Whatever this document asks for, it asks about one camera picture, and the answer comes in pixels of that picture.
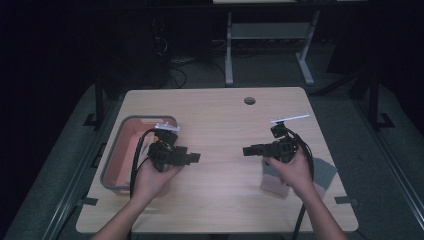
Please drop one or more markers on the person's right hand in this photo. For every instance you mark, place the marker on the person's right hand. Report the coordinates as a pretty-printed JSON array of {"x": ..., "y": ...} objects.
[{"x": 295, "y": 176}]

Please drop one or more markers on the person's left hand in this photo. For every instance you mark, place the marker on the person's left hand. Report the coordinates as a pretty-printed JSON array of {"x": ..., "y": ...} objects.
[{"x": 151, "y": 181}]

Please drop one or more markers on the pink and grey knitted cloth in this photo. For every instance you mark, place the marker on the pink and grey knitted cloth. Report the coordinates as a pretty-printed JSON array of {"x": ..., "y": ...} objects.
[{"x": 325, "y": 173}]

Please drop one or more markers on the pink basket with grey rim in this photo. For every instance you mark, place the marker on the pink basket with grey rim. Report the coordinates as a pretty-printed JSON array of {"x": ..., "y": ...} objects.
[{"x": 133, "y": 133}]

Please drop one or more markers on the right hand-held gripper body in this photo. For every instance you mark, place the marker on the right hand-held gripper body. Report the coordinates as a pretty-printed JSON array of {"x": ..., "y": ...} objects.
[{"x": 283, "y": 146}]

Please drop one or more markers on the white metal stand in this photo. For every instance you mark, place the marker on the white metal stand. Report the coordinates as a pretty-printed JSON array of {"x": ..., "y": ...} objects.
[{"x": 266, "y": 30}]

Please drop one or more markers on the black metal stand post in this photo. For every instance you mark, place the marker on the black metal stand post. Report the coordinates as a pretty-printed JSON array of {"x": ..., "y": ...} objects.
[
  {"x": 99, "y": 100},
  {"x": 374, "y": 100}
]

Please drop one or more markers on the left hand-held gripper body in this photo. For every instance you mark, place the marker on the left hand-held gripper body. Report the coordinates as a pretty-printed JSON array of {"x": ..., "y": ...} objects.
[{"x": 165, "y": 155}]

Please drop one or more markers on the black tape strip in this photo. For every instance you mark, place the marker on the black tape strip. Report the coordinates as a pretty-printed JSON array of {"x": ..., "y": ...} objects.
[
  {"x": 87, "y": 201},
  {"x": 346, "y": 200}
]

